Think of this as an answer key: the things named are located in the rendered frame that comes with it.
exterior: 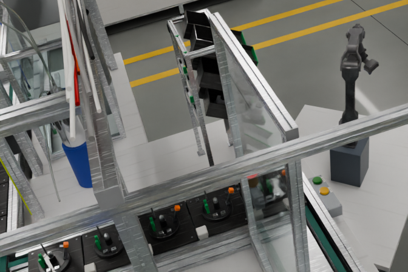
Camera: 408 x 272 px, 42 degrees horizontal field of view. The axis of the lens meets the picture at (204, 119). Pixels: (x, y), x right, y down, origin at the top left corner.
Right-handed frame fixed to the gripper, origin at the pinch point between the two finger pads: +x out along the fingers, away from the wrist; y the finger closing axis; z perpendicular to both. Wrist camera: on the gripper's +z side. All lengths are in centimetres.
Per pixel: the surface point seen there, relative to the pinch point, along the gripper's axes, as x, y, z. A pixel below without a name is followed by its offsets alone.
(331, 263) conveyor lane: 3, 63, 77
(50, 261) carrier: -32, -2, 167
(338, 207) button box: 7, 45, 58
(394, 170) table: 29, 37, 23
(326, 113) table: 32.9, -17.1, 19.3
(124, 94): 11, -117, 99
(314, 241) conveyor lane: 5, 50, 76
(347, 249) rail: 2, 64, 68
